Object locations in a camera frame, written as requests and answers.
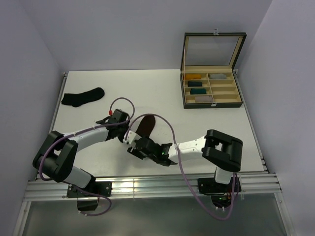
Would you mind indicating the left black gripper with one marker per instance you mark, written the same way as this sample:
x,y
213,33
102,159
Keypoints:
x,y
120,139

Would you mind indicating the black compartment storage box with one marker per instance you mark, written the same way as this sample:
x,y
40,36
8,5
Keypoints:
x,y
208,78

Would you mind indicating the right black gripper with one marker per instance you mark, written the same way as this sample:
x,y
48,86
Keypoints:
x,y
135,152

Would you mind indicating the dark rolled sock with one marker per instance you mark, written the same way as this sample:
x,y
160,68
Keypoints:
x,y
194,84

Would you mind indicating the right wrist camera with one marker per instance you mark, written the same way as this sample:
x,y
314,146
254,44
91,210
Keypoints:
x,y
130,138

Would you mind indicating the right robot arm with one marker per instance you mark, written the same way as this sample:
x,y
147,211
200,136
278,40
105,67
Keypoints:
x,y
222,150

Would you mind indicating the pink-grey rolled sock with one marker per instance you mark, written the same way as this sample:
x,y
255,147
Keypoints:
x,y
203,99

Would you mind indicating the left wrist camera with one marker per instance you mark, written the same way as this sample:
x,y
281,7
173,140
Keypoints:
x,y
113,117

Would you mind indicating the aluminium frame rail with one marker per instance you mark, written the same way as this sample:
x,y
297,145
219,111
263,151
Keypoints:
x,y
150,187

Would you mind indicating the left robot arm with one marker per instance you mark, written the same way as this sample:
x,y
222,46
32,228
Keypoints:
x,y
56,156

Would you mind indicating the teal rolled sock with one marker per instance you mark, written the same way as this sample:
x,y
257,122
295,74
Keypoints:
x,y
198,91

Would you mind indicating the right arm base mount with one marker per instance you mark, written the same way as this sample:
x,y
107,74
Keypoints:
x,y
221,194

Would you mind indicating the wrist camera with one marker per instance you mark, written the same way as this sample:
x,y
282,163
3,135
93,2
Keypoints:
x,y
113,117
130,138

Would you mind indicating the orange rolled sock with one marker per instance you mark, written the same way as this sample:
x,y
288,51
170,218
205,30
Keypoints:
x,y
192,76

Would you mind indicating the black sock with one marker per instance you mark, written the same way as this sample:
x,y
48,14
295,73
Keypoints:
x,y
79,99

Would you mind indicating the light grey rolled sock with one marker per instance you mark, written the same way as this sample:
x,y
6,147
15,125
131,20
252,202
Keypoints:
x,y
218,76

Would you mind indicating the brown striped sock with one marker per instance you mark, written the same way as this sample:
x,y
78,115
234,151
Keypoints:
x,y
146,126

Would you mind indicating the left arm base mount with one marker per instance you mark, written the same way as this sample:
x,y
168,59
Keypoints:
x,y
88,198

